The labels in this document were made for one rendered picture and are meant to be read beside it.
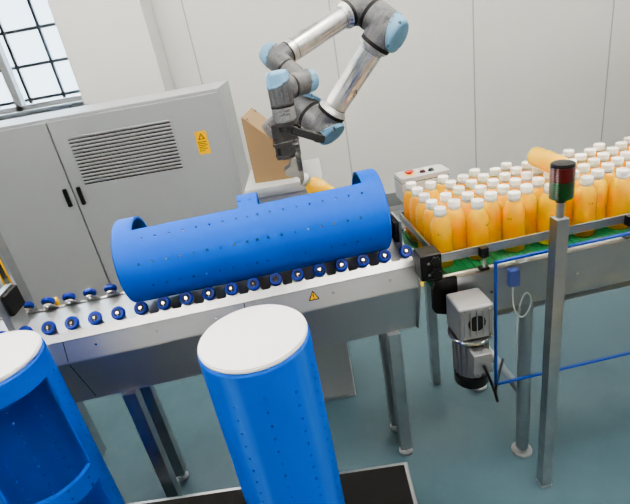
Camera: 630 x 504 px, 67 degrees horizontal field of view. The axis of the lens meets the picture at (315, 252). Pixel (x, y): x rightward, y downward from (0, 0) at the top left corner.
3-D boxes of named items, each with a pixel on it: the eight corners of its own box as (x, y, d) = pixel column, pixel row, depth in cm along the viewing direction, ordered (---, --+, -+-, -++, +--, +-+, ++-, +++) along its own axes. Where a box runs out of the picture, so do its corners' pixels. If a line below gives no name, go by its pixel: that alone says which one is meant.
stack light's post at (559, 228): (536, 480, 184) (548, 216, 137) (545, 477, 184) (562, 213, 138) (541, 488, 181) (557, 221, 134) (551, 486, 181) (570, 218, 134)
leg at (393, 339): (397, 447, 209) (382, 328, 182) (410, 444, 209) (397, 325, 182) (401, 457, 203) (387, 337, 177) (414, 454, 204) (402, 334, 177)
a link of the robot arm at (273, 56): (363, -26, 168) (255, 42, 155) (385, -9, 165) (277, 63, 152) (360, 2, 179) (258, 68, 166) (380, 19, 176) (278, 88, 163)
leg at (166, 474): (173, 501, 203) (123, 386, 176) (186, 497, 203) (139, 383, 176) (171, 513, 197) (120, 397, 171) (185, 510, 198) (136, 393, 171)
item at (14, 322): (23, 321, 170) (4, 284, 163) (35, 319, 170) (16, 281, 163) (11, 337, 161) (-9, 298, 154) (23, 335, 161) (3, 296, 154)
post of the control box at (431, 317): (430, 380, 242) (416, 194, 199) (438, 378, 242) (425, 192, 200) (433, 385, 238) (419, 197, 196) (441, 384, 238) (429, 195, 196)
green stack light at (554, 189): (543, 196, 136) (544, 179, 134) (564, 191, 136) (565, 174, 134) (556, 203, 130) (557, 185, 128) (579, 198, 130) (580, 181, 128)
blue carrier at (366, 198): (148, 279, 180) (123, 208, 168) (374, 231, 185) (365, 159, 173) (132, 319, 154) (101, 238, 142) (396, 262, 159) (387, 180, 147)
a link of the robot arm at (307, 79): (302, 56, 159) (278, 62, 153) (324, 76, 156) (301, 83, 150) (295, 76, 165) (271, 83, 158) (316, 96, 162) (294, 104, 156)
